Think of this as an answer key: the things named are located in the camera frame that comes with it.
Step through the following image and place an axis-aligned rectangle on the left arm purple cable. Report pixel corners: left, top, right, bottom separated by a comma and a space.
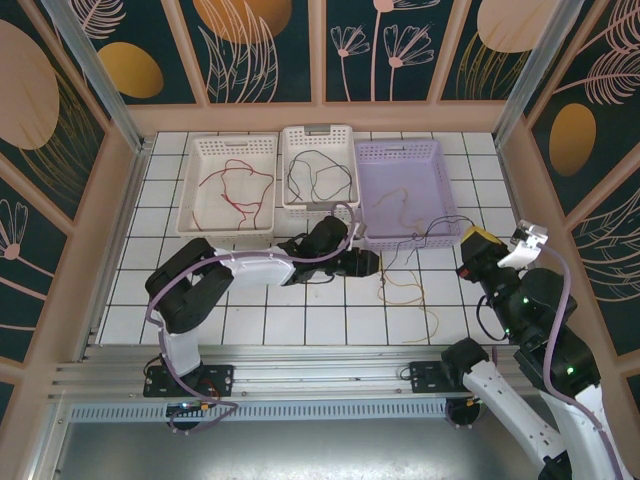
147, 201, 362, 435

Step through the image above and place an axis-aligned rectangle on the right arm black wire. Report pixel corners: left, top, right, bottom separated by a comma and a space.
476, 293, 507, 343

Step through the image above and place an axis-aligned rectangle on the aluminium side rail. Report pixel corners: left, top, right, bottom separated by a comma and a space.
74, 142, 154, 364
494, 139, 571, 354

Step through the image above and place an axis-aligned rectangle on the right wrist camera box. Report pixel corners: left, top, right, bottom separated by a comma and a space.
497, 218, 551, 269

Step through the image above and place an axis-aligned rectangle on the white perforated plastic basket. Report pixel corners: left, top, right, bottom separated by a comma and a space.
175, 133, 280, 245

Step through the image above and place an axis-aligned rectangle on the white basket with grey handles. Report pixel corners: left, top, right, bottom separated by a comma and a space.
281, 122, 362, 221

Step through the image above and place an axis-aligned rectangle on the thin red cable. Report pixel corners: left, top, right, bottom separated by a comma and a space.
192, 167, 275, 226

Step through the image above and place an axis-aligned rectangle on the thin black cable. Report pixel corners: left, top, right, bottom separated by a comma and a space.
378, 214, 477, 289
286, 148, 353, 207

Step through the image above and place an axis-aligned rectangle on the grey metal sheet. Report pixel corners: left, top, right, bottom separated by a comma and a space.
29, 419, 616, 480

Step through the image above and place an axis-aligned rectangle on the aluminium frame rail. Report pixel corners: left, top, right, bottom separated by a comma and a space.
47, 347, 599, 401

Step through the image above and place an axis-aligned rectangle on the thick red cable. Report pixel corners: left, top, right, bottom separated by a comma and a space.
219, 158, 261, 232

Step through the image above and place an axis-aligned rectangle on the slotted grey cable duct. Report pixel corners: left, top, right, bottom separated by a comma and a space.
67, 402, 451, 425

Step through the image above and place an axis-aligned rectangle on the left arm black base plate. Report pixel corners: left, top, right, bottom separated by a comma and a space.
143, 363, 236, 399

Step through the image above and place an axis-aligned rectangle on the thick yellow cable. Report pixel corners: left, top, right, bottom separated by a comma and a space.
374, 187, 420, 235

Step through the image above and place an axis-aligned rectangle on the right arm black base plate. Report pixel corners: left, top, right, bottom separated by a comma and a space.
408, 360, 451, 396

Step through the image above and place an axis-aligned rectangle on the purple perforated plastic basket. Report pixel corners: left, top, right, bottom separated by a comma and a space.
353, 139, 464, 253

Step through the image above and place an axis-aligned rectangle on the aluminium corner post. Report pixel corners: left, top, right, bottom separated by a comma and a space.
492, 0, 584, 146
40, 0, 154, 152

